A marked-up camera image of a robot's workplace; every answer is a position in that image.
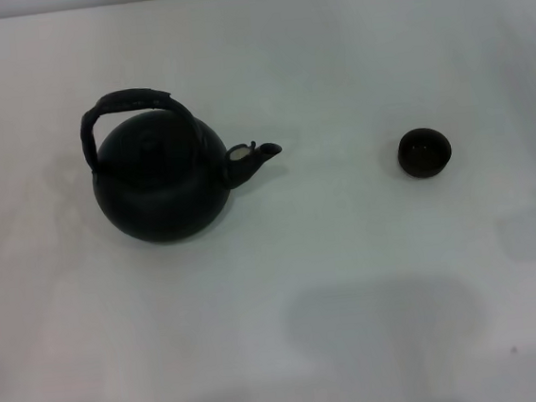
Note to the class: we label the black round teapot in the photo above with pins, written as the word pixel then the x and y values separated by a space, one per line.
pixel 163 197

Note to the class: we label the small dark teacup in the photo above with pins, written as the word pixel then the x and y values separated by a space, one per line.
pixel 424 153

